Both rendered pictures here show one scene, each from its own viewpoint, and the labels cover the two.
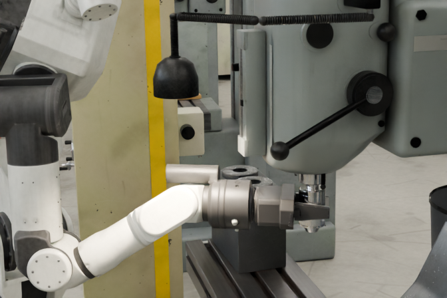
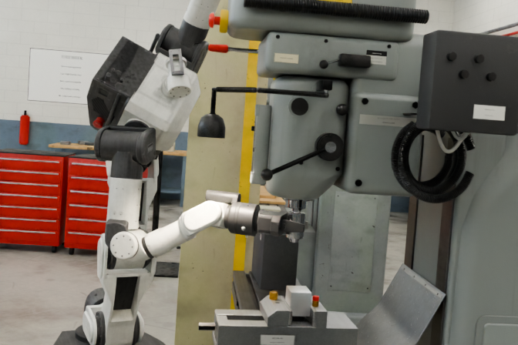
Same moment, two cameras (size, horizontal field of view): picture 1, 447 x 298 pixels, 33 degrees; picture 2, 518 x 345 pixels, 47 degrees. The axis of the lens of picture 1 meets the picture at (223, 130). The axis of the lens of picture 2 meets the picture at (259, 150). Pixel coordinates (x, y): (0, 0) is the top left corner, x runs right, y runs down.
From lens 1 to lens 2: 0.47 m
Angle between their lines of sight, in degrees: 13
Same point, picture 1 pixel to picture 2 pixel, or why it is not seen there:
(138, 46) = (236, 153)
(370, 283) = not seen: outside the picture
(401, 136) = (349, 177)
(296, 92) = (283, 142)
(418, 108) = (361, 160)
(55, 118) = (141, 149)
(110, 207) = (202, 267)
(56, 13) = (156, 92)
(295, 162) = (280, 188)
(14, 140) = (116, 161)
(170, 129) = not seen: hidden behind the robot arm
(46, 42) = (146, 108)
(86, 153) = not seen: hidden behind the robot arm
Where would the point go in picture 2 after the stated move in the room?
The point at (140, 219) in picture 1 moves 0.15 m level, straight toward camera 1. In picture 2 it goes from (184, 219) to (174, 229)
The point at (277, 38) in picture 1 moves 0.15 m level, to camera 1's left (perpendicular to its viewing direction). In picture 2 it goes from (275, 108) to (217, 105)
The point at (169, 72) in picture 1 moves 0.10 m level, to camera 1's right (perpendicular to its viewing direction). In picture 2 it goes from (206, 121) to (245, 124)
